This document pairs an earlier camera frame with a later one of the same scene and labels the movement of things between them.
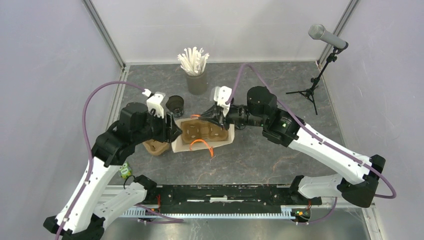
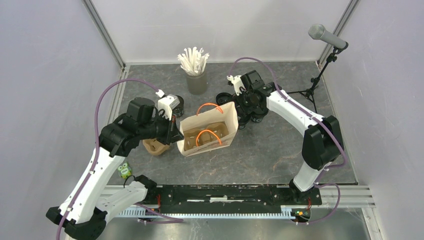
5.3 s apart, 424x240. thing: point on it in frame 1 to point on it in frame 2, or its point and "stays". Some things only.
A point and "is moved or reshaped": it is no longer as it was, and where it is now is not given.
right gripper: (215, 115) to (246, 109)
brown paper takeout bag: (177, 145) is moved or reshaped
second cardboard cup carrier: (156, 148) stays
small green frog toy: (125, 170) stays
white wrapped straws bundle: (192, 62) stays
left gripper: (169, 130) stays
